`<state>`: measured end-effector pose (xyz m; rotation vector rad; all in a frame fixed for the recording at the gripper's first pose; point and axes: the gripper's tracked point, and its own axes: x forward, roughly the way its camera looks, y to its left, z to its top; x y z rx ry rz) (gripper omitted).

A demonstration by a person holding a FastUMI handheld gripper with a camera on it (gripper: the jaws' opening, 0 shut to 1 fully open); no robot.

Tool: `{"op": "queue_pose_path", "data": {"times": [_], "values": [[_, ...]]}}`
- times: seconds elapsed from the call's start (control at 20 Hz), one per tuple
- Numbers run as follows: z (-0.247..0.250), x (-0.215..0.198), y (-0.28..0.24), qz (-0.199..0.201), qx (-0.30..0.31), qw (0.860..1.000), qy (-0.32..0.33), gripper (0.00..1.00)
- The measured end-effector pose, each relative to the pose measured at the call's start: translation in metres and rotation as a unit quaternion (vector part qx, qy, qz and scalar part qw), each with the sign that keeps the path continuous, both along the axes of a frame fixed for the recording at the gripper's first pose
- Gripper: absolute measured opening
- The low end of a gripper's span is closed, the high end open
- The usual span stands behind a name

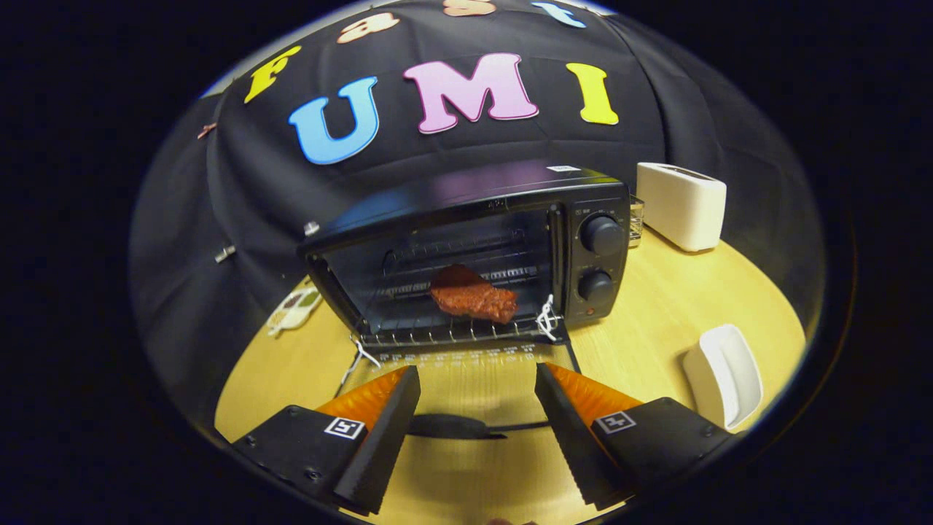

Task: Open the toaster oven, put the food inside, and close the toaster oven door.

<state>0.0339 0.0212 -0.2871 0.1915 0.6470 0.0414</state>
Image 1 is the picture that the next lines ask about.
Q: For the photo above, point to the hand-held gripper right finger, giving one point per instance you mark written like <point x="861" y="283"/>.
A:
<point x="568" y="437"/>

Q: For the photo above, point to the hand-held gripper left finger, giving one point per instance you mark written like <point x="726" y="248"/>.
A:
<point x="383" y="437"/>

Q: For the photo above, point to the brown steak piece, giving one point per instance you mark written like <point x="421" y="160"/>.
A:
<point x="474" y="299"/>

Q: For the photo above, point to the black toaster oven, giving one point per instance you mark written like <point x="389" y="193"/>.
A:
<point x="466" y="189"/>

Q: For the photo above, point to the white bread toaster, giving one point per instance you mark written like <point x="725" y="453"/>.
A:
<point x="678" y="208"/>

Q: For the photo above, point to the divided white snack tray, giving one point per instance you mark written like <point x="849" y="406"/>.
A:
<point x="294" y="310"/>

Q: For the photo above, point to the white oblong dish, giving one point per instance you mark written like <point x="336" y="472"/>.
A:
<point x="721" y="375"/>

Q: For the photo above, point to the silver cloth clip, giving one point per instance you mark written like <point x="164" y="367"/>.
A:
<point x="225" y="254"/>

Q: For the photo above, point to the black backdrop cloth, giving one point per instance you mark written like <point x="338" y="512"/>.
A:
<point x="474" y="149"/>

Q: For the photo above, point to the red cloth clip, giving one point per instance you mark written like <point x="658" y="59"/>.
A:
<point x="207" y="130"/>

